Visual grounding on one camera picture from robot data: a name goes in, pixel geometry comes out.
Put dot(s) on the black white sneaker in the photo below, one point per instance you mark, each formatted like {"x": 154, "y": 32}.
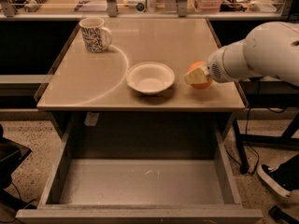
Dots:
{"x": 269, "y": 176}

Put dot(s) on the open grey drawer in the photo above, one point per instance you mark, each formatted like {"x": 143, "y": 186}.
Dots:
{"x": 141, "y": 168}

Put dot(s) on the black table leg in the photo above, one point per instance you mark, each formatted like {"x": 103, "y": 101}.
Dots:
{"x": 244, "y": 166}

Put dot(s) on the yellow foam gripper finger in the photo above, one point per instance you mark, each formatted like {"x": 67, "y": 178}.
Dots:
{"x": 198, "y": 75}

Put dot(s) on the grey cabinet with counter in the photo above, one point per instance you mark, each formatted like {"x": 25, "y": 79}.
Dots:
{"x": 86, "y": 81}

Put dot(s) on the orange fruit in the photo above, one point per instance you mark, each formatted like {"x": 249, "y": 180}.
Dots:
{"x": 203, "y": 85}

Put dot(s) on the black chair base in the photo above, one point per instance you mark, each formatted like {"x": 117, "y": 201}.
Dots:
{"x": 12, "y": 154}

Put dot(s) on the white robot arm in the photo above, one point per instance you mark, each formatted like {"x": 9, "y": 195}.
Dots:
{"x": 269, "y": 50}

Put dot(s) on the white paper bowl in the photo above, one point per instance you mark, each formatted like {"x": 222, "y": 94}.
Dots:
{"x": 150, "y": 77}

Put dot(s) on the black patterned white mug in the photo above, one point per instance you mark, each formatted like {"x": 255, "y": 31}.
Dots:
{"x": 96, "y": 36}

